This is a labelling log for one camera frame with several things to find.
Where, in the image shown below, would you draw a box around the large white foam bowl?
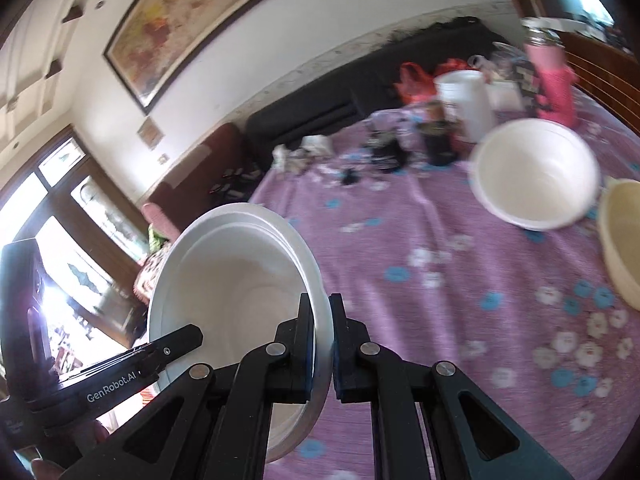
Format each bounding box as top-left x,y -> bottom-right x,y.
148,203 -> 334,462

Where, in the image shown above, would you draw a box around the beige plastic bowl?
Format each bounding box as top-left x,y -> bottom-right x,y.
597,177 -> 640,310

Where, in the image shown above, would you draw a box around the left hand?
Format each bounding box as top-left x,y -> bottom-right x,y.
30,420 -> 110,480

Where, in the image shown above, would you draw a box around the purple floral tablecloth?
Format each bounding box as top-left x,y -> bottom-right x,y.
253,108 -> 639,479

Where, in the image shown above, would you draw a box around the wooden glass door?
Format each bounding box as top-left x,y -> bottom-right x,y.
1,127 -> 150,361

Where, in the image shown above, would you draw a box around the maroon armchair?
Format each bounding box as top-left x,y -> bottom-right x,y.
141,122 -> 264,242

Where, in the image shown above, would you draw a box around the white work gloves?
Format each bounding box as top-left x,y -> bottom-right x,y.
271,136 -> 334,176

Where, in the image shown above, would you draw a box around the black round device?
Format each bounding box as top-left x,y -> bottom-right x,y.
366,131 -> 408,172

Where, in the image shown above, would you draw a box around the dark jar with cork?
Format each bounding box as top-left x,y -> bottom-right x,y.
420,100 -> 459,167

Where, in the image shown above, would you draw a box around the white plastic jar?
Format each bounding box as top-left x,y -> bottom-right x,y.
434,70 -> 497,143

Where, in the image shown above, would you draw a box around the red plastic bag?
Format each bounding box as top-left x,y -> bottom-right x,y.
394,58 -> 471,105

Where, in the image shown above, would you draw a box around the black sofa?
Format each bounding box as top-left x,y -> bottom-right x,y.
244,16 -> 506,170

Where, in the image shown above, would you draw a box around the pink water bottle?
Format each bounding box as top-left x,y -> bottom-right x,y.
521,18 -> 577,128

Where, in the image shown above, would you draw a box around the framed horse painting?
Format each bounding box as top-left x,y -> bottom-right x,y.
103,0 -> 262,113

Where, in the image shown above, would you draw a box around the small wall plaque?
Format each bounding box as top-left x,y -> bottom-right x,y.
138,117 -> 164,150

